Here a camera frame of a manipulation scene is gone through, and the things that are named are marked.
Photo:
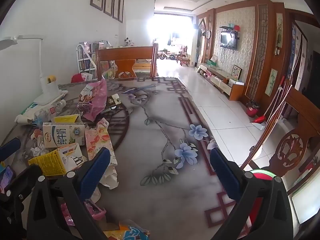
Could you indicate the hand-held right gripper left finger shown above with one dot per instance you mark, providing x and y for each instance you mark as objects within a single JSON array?
[{"x": 96, "y": 172}]

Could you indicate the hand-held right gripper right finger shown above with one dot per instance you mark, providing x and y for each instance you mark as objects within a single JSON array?
[{"x": 223, "y": 172}]

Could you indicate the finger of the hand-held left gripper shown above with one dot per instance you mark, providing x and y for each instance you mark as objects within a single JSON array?
[
  {"x": 27, "y": 180},
  {"x": 10, "y": 147}
]

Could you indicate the purple foil wrapper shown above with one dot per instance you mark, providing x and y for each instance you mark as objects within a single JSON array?
[{"x": 7, "y": 178}]

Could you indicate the red bucket green rim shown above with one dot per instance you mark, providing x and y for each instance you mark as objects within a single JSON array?
[{"x": 261, "y": 173}]

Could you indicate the pink snack bag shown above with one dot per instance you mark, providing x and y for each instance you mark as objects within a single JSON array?
[{"x": 93, "y": 100}]

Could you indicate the crumpled white tissue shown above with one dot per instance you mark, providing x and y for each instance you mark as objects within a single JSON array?
[{"x": 110, "y": 177}]

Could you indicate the crumpled white paper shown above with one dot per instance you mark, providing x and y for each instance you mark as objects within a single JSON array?
[{"x": 37, "y": 151}]

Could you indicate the orange wrapper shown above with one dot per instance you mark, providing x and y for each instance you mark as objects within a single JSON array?
[{"x": 37, "y": 134}]

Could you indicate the yellow open cardboard box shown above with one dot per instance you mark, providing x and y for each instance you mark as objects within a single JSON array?
[{"x": 52, "y": 162}]

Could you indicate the floral tissue packet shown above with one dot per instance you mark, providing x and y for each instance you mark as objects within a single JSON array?
[{"x": 97, "y": 140}]

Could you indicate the pink plastic packet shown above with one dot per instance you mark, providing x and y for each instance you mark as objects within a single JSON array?
[{"x": 96, "y": 211}]

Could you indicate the white milk carton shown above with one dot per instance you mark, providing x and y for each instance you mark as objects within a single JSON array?
[{"x": 62, "y": 135}]

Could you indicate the clear plastic bottle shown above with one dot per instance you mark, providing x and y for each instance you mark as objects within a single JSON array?
[{"x": 47, "y": 112}]

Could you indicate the yellow paper card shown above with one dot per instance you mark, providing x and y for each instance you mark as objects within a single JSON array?
[{"x": 67, "y": 118}]

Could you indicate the red dustpan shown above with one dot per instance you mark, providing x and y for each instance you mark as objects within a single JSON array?
[{"x": 258, "y": 122}]

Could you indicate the white desk lamp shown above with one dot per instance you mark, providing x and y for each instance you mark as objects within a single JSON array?
[{"x": 48, "y": 90}]

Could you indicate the small red floor bucket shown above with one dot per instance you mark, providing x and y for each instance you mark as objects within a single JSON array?
[{"x": 253, "y": 110}]

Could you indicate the orange blue snack bag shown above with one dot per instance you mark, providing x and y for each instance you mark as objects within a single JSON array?
[{"x": 132, "y": 231}]

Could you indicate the small dark box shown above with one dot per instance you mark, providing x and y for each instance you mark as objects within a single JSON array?
[{"x": 112, "y": 102}]

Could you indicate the carved wooden chair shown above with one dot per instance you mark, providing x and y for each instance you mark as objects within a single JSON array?
[{"x": 291, "y": 145}]

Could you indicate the small yellow object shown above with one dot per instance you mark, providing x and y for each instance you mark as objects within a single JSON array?
[{"x": 51, "y": 78}]

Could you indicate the wooden television cabinet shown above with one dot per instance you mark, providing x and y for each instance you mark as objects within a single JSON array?
[{"x": 235, "y": 92}]

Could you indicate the white appliance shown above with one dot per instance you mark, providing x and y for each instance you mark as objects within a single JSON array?
[{"x": 305, "y": 200}]

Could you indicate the red bag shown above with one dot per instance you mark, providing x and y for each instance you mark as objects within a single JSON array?
[{"x": 78, "y": 78}]

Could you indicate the small framed picture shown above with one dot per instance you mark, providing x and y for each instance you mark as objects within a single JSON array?
[{"x": 236, "y": 70}]

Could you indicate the white bookshelf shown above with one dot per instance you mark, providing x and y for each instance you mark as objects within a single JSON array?
[{"x": 85, "y": 60}]

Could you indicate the plain wooden chair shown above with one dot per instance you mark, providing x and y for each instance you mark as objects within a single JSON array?
[{"x": 125, "y": 52}]

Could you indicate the white balance bike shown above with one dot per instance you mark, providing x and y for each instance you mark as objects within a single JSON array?
[{"x": 166, "y": 55}]

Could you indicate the panda plush toy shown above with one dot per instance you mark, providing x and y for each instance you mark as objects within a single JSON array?
[{"x": 128, "y": 42}]

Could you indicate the green bamboo wall painting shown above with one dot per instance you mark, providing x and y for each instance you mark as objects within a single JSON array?
[{"x": 271, "y": 82}]

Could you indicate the wall television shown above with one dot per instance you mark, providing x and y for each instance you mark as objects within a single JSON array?
[{"x": 228, "y": 40}]

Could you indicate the wall clock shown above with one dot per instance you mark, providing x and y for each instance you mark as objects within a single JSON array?
[{"x": 208, "y": 34}]

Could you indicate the tall wall scroll painting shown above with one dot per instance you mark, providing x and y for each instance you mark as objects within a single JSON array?
[{"x": 279, "y": 32}]

